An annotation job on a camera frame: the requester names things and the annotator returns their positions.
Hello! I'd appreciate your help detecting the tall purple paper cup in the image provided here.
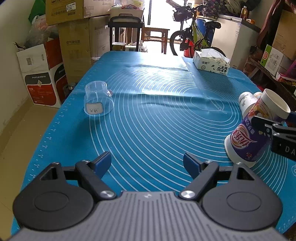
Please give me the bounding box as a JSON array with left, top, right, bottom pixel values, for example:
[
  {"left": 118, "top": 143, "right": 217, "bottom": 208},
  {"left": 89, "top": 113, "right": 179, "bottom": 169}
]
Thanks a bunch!
[{"left": 224, "top": 116, "right": 269, "bottom": 167}]

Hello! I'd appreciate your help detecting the white paper cup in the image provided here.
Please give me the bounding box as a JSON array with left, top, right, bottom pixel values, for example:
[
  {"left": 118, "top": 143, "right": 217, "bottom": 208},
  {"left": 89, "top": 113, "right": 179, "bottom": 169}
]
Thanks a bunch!
[
  {"left": 247, "top": 89, "right": 290, "bottom": 123},
  {"left": 238, "top": 92, "right": 262, "bottom": 118}
]

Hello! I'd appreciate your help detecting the clear plastic measuring cup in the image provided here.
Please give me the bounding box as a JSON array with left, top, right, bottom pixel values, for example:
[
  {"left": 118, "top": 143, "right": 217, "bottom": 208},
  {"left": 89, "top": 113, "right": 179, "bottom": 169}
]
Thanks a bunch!
[{"left": 84, "top": 80, "right": 114, "bottom": 116}]

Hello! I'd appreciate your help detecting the dark wooden shelf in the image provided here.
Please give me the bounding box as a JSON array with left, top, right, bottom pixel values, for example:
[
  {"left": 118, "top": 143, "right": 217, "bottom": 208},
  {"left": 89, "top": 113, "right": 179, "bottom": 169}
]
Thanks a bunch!
[{"left": 247, "top": 57, "right": 295, "bottom": 109}]

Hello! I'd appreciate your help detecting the white green small box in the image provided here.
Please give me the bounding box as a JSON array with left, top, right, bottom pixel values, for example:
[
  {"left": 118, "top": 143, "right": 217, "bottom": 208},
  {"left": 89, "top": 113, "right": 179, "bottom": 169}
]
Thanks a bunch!
[{"left": 260, "top": 45, "right": 292, "bottom": 76}]

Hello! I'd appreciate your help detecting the brown cardboard box on shelf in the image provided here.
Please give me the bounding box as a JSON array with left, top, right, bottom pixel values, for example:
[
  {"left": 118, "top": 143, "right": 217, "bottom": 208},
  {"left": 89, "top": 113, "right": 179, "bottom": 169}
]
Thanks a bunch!
[{"left": 272, "top": 10, "right": 296, "bottom": 61}]

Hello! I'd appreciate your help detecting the white tissue box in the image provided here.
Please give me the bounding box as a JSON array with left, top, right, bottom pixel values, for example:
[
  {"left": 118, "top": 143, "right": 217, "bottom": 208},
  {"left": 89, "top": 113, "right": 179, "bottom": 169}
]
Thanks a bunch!
[{"left": 193, "top": 48, "right": 230, "bottom": 75}]

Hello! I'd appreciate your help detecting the white chest freezer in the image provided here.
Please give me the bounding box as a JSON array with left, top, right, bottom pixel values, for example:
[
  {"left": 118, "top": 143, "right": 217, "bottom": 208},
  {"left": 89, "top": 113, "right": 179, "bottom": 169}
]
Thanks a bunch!
[{"left": 212, "top": 15, "right": 260, "bottom": 71}]

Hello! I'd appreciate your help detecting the blue silicone baking mat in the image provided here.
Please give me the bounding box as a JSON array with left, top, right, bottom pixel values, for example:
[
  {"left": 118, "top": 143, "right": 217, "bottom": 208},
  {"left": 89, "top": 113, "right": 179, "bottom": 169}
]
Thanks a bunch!
[{"left": 11, "top": 51, "right": 295, "bottom": 240}]

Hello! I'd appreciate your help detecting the black and green bicycle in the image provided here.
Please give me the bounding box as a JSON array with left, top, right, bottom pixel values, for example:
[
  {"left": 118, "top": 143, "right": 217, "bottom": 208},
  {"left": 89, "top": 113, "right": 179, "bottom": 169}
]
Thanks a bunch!
[{"left": 166, "top": 1, "right": 225, "bottom": 58}]

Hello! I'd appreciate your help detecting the orange drink bottle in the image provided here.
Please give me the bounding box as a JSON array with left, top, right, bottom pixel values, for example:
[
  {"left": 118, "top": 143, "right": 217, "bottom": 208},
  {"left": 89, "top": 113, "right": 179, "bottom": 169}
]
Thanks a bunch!
[{"left": 240, "top": 6, "right": 248, "bottom": 20}]

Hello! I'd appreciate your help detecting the white red appliance box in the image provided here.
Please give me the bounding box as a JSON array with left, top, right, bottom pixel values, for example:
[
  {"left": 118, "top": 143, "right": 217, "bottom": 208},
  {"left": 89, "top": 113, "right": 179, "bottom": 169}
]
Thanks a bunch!
[{"left": 16, "top": 38, "right": 69, "bottom": 108}]

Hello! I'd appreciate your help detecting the wooden chair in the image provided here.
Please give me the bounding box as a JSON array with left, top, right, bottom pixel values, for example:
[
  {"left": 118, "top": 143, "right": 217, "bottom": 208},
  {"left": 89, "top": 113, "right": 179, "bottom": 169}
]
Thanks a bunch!
[{"left": 141, "top": 27, "right": 169, "bottom": 54}]

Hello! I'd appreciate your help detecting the lower stacked cardboard box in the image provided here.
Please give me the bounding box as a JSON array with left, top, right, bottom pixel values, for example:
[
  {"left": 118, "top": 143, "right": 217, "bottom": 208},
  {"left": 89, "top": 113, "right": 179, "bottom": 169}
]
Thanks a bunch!
[{"left": 58, "top": 16, "right": 110, "bottom": 83}]

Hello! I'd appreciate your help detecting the black metal rack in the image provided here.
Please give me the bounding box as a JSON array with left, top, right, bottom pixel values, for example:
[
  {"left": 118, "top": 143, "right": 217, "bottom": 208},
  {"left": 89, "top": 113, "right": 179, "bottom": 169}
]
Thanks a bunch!
[{"left": 108, "top": 16, "right": 144, "bottom": 52}]

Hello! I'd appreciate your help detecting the large top cardboard box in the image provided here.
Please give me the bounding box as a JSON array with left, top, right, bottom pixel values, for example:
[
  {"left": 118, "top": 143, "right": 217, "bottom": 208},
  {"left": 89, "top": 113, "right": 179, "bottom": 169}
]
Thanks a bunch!
[{"left": 46, "top": 0, "right": 114, "bottom": 26}]

